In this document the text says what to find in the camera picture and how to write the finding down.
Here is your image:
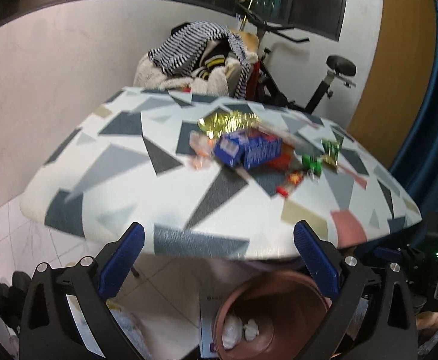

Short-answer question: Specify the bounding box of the gold foil wrapper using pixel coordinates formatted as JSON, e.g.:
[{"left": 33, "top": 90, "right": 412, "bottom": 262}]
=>
[{"left": 198, "top": 111, "right": 260, "bottom": 139}]

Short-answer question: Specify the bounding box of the green gold snack packet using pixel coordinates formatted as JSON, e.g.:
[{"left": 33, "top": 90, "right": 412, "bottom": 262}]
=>
[{"left": 321, "top": 139, "right": 341, "bottom": 171}]

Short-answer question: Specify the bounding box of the red snack wrapper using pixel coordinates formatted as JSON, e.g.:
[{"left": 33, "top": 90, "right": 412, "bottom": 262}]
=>
[{"left": 266, "top": 142, "right": 294, "bottom": 172}]

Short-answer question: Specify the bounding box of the crumpled white tissue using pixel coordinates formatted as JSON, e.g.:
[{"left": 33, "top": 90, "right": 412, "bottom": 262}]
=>
[{"left": 221, "top": 314, "right": 260, "bottom": 350}]

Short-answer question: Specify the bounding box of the striped black white garment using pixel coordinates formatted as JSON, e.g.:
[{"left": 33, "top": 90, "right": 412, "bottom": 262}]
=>
[{"left": 147, "top": 21, "right": 251, "bottom": 99}]

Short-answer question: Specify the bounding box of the green candy wrapper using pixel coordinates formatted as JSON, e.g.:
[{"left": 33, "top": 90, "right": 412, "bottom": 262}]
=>
[{"left": 301, "top": 154, "right": 322, "bottom": 177}]

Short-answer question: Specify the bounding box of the red lighter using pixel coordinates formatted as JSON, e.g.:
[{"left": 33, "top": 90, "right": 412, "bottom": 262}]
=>
[{"left": 276, "top": 171, "right": 305, "bottom": 197}]

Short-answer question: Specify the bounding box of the brown round trash bin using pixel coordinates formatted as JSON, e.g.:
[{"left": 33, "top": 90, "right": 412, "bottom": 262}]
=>
[{"left": 212, "top": 271, "right": 329, "bottom": 359}]

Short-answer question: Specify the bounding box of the cream fluffy blanket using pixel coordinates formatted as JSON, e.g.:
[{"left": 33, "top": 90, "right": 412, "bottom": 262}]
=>
[{"left": 133, "top": 52, "right": 243, "bottom": 98}]

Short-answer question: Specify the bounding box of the orange clear plastic wrapper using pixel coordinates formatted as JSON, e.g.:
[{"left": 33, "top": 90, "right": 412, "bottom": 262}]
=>
[{"left": 189, "top": 131, "right": 216, "bottom": 170}]

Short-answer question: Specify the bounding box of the black exercise bike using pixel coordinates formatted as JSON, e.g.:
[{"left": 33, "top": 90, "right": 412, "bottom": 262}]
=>
[{"left": 233, "top": 0, "right": 358, "bottom": 115}]

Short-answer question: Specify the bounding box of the geometric patterned ironing board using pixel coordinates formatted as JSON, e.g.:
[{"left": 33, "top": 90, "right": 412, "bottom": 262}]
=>
[{"left": 20, "top": 88, "right": 422, "bottom": 260}]

